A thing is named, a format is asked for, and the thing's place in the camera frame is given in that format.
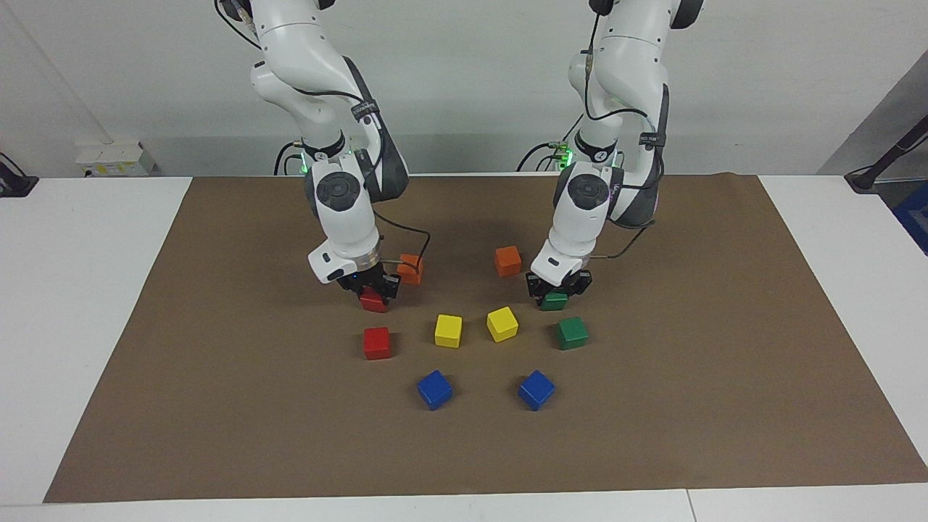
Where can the brown paper table mat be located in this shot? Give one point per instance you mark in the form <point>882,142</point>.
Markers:
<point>290,435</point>

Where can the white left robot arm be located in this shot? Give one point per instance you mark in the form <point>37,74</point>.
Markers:
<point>580,217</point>

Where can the black clamp mount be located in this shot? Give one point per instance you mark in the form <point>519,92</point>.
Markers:
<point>14,185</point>

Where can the blue crate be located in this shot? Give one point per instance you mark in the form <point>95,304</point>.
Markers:
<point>915,217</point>

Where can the black stand with base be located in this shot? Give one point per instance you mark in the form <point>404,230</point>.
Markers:
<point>866,177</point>

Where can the red wooden cube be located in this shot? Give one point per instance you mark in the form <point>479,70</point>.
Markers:
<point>377,344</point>
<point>375,303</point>

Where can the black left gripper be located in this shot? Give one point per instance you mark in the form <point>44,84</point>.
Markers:
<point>576,281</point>

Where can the orange wooden cube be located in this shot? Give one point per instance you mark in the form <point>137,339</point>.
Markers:
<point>508,262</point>
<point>413,267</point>

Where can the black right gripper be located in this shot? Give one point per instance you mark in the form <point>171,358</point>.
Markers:
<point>373,279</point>

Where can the blue wooden cube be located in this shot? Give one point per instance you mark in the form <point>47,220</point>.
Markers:
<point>435,390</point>
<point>536,390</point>

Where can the green wooden cube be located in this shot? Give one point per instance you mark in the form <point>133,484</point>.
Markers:
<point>554,302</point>
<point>572,333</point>

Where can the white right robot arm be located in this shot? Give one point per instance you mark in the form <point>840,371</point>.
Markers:
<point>341,217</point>

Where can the yellow wooden cube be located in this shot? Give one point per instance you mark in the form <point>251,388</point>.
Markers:
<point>448,331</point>
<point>502,324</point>

